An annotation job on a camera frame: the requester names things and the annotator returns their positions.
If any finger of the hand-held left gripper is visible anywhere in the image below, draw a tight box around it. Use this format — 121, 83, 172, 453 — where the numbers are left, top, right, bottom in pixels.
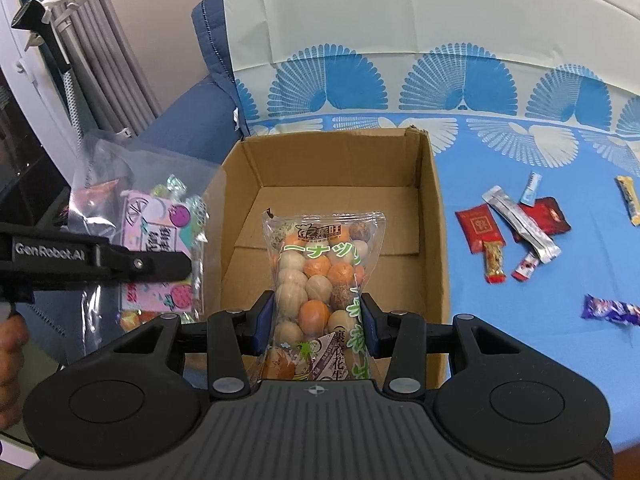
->
97, 245, 194, 284

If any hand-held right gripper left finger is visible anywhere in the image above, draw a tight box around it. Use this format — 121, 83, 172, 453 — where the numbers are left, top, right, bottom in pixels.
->
107, 290, 276, 399

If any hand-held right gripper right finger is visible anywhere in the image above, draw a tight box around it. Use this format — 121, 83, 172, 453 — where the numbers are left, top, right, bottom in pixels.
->
360, 292, 532, 397

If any clear zip bag of candies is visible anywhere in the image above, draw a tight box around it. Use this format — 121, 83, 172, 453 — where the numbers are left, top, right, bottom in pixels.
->
69, 132, 222, 334

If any clear bag of coated peanuts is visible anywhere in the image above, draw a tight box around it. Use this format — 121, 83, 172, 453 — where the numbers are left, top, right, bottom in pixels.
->
259, 207, 389, 382

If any peanut brittle bar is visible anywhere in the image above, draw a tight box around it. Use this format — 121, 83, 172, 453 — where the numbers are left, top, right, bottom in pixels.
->
482, 239, 507, 285

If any red square packet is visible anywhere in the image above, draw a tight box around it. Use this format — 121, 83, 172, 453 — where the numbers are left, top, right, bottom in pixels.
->
454, 204, 507, 252

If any cardboard box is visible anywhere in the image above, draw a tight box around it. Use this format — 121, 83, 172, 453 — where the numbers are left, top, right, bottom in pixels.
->
202, 127, 452, 392

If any red and white stick sachet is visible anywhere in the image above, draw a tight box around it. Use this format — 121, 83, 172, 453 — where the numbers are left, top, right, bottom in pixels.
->
510, 252, 541, 282

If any silver stick sachet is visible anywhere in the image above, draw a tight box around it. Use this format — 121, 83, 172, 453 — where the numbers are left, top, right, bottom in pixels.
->
482, 185, 564, 264

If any dark red coffee packet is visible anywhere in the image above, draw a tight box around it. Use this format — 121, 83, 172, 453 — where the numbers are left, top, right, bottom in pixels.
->
511, 196, 572, 245

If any purple candy packet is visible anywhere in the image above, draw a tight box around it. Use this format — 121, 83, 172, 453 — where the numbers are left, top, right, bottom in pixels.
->
580, 293, 640, 328

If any person's left hand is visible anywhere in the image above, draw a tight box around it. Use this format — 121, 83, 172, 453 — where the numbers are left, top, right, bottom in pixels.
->
0, 310, 30, 432

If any dark glossy cabinet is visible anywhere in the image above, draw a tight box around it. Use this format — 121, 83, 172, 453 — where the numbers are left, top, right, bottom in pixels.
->
0, 64, 72, 227

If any blue fan-print bed sheet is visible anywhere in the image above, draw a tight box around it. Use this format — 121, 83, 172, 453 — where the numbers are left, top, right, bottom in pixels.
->
222, 0, 640, 461

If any small light blue sachet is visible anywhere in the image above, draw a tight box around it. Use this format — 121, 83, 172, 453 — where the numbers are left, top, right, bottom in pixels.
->
519, 171, 545, 207

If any grey curtain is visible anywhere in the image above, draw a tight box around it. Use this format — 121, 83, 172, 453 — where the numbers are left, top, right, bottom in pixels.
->
20, 0, 164, 137

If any black garment steamer head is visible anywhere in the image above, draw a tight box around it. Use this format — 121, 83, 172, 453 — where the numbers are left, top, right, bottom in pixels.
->
10, 0, 87, 142

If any yellow snack bar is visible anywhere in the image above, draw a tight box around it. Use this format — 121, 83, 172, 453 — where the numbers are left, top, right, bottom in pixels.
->
614, 175, 640, 227

